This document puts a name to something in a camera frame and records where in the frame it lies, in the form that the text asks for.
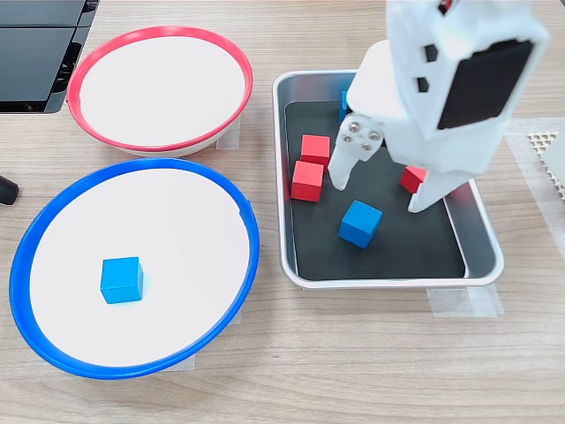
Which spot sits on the small black rounded object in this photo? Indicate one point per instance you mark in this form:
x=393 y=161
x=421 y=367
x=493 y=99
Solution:
x=8 y=190

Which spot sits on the silver metal tray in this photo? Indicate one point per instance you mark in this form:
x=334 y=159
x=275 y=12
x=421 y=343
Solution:
x=481 y=238

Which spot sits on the wide translucent tape patch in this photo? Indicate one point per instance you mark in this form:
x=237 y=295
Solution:
x=525 y=176

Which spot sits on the blue-rimmed white dish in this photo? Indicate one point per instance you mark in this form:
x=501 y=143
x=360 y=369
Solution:
x=176 y=221

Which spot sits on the translucent tape strip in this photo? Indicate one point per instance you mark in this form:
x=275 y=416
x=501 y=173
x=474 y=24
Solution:
x=463 y=305
x=231 y=139
x=187 y=364
x=237 y=318

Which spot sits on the white mesh mat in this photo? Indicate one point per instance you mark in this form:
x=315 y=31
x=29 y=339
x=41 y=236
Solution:
x=540 y=141

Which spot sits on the red wooden cube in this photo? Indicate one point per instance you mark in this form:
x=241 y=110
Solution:
x=315 y=148
x=307 y=183
x=411 y=179

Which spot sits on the black electronic device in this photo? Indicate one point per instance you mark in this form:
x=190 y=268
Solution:
x=31 y=57

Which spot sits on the blue wooden cube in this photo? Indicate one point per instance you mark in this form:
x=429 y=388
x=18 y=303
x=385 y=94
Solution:
x=121 y=282
x=358 y=227
x=344 y=105

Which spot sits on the red-rimmed white dish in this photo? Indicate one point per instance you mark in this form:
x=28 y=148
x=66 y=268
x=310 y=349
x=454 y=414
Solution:
x=163 y=88

